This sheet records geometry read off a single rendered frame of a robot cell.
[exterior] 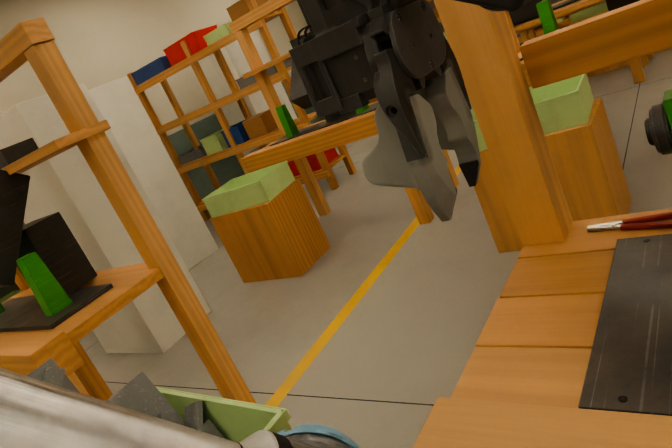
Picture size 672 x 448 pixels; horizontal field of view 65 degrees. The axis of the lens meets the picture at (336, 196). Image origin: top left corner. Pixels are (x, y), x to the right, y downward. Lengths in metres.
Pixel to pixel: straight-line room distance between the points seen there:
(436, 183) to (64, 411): 0.29
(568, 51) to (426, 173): 0.80
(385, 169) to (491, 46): 0.71
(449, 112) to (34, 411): 0.34
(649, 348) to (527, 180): 0.43
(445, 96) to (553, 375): 0.55
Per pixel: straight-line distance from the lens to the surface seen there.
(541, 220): 1.16
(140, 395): 1.06
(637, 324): 0.88
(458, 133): 0.41
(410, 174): 0.36
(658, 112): 0.89
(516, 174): 1.12
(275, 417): 0.87
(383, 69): 0.34
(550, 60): 1.13
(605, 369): 0.81
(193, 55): 6.56
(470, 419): 0.80
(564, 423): 0.76
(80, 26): 8.62
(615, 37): 1.11
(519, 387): 0.85
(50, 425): 0.41
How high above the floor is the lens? 1.42
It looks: 14 degrees down
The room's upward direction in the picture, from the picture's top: 24 degrees counter-clockwise
